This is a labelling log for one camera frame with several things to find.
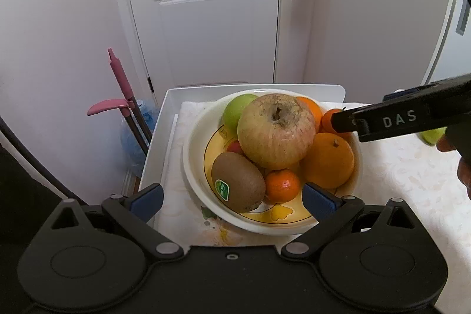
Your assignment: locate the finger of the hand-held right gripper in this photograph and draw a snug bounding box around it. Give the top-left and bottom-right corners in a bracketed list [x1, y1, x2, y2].
[330, 107, 360, 134]
[383, 86, 435, 103]

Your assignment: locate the small green fruit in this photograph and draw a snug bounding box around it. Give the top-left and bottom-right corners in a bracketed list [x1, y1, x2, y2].
[419, 127, 447, 146]

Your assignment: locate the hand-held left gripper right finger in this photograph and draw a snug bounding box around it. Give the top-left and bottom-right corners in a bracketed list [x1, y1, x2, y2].
[281, 182, 415, 262]

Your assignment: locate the green apple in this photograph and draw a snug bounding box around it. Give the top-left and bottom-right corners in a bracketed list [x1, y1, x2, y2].
[222, 93, 259, 132]

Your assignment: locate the large blue water bottle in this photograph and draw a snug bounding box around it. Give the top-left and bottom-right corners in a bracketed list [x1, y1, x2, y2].
[121, 99, 160, 177]

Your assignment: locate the person's right hand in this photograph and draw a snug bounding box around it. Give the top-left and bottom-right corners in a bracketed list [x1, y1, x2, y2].
[437, 136, 471, 199]

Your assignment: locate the brown kiwi with green sticker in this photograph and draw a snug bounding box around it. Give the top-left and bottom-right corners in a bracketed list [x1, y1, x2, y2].
[211, 151, 266, 213]

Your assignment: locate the white bowl with yellow print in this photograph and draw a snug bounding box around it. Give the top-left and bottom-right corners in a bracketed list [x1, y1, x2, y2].
[182, 89, 363, 237]

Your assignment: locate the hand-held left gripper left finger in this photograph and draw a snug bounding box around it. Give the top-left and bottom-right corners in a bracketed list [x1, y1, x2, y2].
[49, 183, 185, 262]

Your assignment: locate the pink-handled broom and dustpan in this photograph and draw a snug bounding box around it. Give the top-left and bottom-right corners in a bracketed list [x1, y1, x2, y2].
[87, 47, 153, 156]

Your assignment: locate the small tangerine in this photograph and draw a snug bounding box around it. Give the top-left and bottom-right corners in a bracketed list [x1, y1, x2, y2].
[321, 108, 352, 134]
[264, 169, 301, 204]

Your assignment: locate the grey cable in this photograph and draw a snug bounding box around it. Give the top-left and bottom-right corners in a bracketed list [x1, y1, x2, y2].
[0, 114, 89, 207]

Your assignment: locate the large red yellow apple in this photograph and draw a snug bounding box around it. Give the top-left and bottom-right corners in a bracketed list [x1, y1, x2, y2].
[236, 93, 317, 170]

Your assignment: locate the small red fruit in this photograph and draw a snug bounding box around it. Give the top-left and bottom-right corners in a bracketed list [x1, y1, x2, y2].
[226, 139, 245, 156]

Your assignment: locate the white tray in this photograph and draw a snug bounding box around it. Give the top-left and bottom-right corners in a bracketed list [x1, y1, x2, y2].
[142, 84, 346, 230]

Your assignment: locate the white door with grey panel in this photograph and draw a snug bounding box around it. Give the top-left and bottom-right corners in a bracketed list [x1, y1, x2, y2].
[425, 0, 471, 84]

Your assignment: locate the white panelled door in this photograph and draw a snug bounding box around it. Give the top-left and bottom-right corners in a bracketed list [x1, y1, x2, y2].
[120, 0, 282, 87]

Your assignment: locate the large orange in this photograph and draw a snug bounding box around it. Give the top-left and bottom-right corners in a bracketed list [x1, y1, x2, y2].
[295, 96, 324, 132]
[301, 132, 356, 190]

